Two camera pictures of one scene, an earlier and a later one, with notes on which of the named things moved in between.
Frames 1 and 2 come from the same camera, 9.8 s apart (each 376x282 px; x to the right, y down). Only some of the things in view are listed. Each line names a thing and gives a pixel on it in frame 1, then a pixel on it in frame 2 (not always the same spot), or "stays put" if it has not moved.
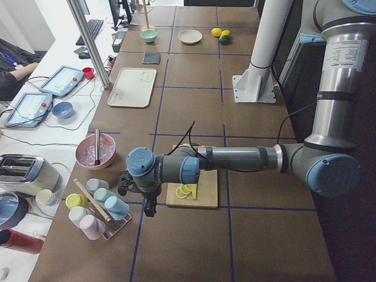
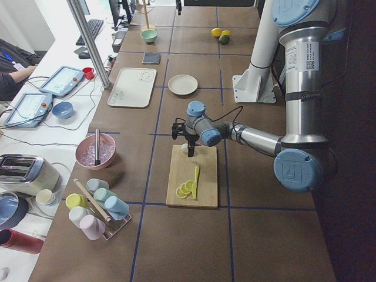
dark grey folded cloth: (151, 58) stays put
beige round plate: (190, 36) -> (183, 84)
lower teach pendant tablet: (29, 110) stays put
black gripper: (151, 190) -> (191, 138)
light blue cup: (117, 208) stays put
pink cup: (93, 227) stays put
